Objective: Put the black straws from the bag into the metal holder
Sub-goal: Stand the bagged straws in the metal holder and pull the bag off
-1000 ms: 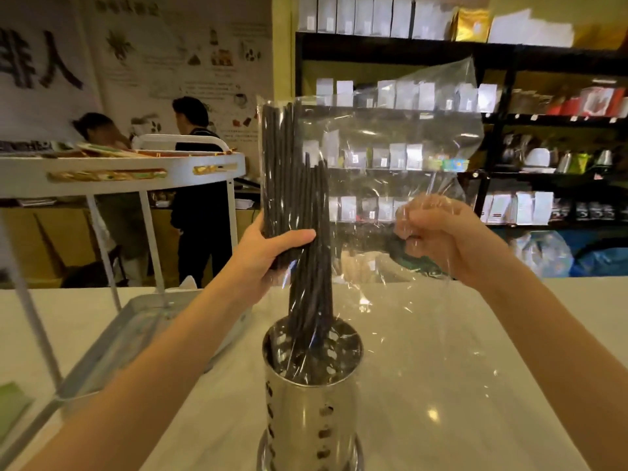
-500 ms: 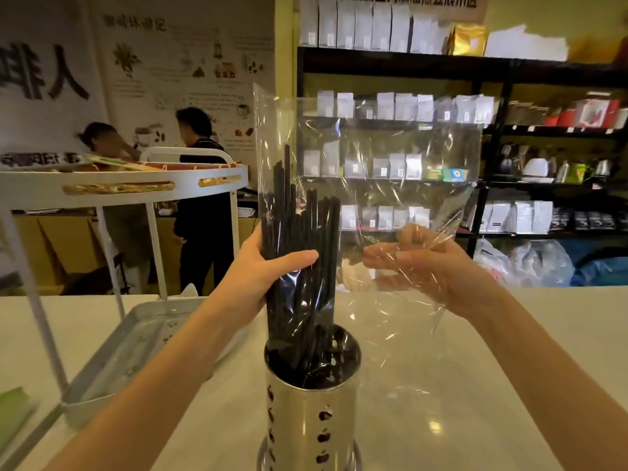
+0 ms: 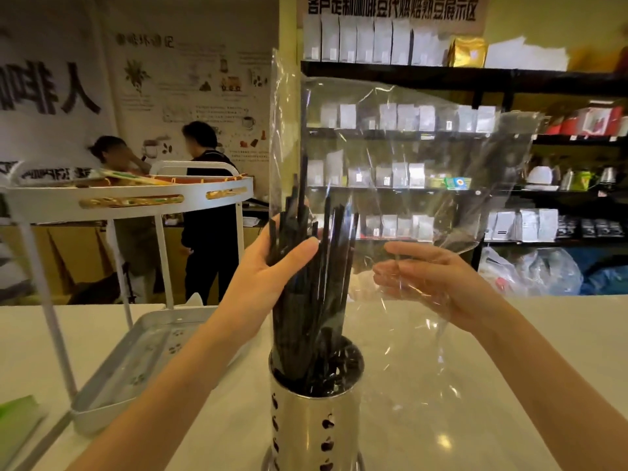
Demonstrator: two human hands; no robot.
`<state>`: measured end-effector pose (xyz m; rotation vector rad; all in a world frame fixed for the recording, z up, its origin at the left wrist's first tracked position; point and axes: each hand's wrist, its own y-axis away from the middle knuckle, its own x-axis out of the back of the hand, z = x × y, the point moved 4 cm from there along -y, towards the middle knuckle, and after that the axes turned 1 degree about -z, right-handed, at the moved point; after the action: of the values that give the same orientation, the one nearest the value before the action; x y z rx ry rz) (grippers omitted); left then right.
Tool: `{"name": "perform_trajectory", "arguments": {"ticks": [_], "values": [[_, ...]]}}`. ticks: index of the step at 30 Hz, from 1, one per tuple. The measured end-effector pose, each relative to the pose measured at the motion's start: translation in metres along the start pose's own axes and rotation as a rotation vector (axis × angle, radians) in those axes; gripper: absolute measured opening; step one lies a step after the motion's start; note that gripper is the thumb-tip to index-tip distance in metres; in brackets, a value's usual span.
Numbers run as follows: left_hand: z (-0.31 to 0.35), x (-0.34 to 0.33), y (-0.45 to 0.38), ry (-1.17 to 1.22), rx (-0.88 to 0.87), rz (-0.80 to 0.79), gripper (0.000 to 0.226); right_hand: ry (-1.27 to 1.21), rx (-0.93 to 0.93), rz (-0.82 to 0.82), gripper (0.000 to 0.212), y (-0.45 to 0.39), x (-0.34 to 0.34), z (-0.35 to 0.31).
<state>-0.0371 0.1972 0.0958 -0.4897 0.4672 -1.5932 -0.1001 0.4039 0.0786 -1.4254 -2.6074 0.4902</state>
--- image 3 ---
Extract bundle of black straws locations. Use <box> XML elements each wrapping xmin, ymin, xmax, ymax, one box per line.
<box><xmin>267</xmin><ymin>152</ymin><xmax>361</xmax><ymax>395</ymax></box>

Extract black shelving unit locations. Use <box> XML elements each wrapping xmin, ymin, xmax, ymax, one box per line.
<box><xmin>300</xmin><ymin>60</ymin><xmax>628</xmax><ymax>270</ymax></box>

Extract blue plastic bag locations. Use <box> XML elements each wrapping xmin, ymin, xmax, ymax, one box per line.
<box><xmin>581</xmin><ymin>257</ymin><xmax>628</xmax><ymax>297</ymax></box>

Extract crumpled clear plastic bags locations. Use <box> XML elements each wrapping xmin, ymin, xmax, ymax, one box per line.
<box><xmin>478</xmin><ymin>246</ymin><xmax>585</xmax><ymax>298</ymax></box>

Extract green small boxes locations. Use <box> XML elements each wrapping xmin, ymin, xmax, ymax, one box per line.
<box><xmin>428</xmin><ymin>175</ymin><xmax>473</xmax><ymax>191</ymax></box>

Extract row of white standing bags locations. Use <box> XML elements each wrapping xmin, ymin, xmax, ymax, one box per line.
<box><xmin>485</xmin><ymin>208</ymin><xmax>560</xmax><ymax>243</ymax></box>

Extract red gift boxes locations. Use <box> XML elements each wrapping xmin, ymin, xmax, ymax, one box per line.
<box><xmin>544</xmin><ymin>105</ymin><xmax>628</xmax><ymax>139</ymax></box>

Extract colourful flat packets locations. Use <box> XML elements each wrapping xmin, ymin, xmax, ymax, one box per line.
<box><xmin>96</xmin><ymin>168</ymin><xmax>173</xmax><ymax>188</ymax></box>

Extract pile of white papers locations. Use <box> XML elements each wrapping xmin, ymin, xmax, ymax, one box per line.
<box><xmin>485</xmin><ymin>36</ymin><xmax>569</xmax><ymax>72</ymax></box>

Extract white ceramic dripper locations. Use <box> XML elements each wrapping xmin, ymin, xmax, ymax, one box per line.
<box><xmin>526</xmin><ymin>166</ymin><xmax>556</xmax><ymax>188</ymax></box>

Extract person's left forearm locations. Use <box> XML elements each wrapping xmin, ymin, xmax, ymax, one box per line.
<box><xmin>69</xmin><ymin>299</ymin><xmax>266</xmax><ymax>471</ymax></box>

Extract white tiered rack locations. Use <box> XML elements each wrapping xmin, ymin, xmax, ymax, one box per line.
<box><xmin>0</xmin><ymin>161</ymin><xmax>256</xmax><ymax>437</ymax></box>

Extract perforated stainless steel holder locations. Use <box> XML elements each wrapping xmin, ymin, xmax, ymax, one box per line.
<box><xmin>262</xmin><ymin>336</ymin><xmax>366</xmax><ymax>471</ymax></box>

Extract person's right forearm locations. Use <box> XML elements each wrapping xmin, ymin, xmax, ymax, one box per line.
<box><xmin>468</xmin><ymin>299</ymin><xmax>628</xmax><ymax>471</ymax></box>

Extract white banner with large characters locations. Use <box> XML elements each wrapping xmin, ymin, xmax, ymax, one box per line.
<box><xmin>0</xmin><ymin>14</ymin><xmax>118</xmax><ymax>165</ymax></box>

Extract row of white labelled pouches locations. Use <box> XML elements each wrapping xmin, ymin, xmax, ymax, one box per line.
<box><xmin>306</xmin><ymin>151</ymin><xmax>427</xmax><ymax>190</ymax></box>

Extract green booklet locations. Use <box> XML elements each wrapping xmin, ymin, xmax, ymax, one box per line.
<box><xmin>0</xmin><ymin>394</ymin><xmax>46</xmax><ymax>458</ymax></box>

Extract row of small white packets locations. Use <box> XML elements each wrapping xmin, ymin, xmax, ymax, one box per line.
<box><xmin>319</xmin><ymin>102</ymin><xmax>499</xmax><ymax>134</ymax></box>

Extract illustrated white wall poster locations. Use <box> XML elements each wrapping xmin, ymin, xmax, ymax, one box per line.
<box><xmin>100</xmin><ymin>22</ymin><xmax>275</xmax><ymax>192</ymax></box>

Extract brown cardboard counter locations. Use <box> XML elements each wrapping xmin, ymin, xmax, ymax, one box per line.
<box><xmin>0</xmin><ymin>224</ymin><xmax>246</xmax><ymax>305</ymax></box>

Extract white printed bag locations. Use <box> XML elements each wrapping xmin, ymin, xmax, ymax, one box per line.
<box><xmin>9</xmin><ymin>161</ymin><xmax>95</xmax><ymax>188</ymax></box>

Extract white sign banner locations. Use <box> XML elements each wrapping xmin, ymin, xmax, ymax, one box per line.
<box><xmin>296</xmin><ymin>0</ymin><xmax>491</xmax><ymax>36</ymax></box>

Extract row of black bags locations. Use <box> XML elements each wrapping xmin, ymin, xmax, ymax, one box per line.
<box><xmin>558</xmin><ymin>217</ymin><xmax>627</xmax><ymax>239</ymax></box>

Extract gold coffee bag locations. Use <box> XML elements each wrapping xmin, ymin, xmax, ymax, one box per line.
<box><xmin>446</xmin><ymin>36</ymin><xmax>488</xmax><ymax>68</ymax></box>

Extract clear plastic bag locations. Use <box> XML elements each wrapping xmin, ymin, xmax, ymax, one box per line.
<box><xmin>269</xmin><ymin>48</ymin><xmax>545</xmax><ymax>437</ymax></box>

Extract person's right hand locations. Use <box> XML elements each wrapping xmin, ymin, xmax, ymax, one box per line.
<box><xmin>372</xmin><ymin>241</ymin><xmax>497</xmax><ymax>335</ymax></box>

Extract row of tall white bags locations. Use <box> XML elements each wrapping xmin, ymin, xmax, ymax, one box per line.
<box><xmin>303</xmin><ymin>13</ymin><xmax>450</xmax><ymax>67</ymax></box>

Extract person's left hand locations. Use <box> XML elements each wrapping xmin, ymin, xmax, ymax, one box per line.
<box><xmin>225</xmin><ymin>216</ymin><xmax>320</xmax><ymax>342</ymax></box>

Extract row of grey small packets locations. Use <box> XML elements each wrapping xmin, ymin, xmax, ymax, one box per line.
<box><xmin>360</xmin><ymin>213</ymin><xmax>436</xmax><ymax>242</ymax></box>

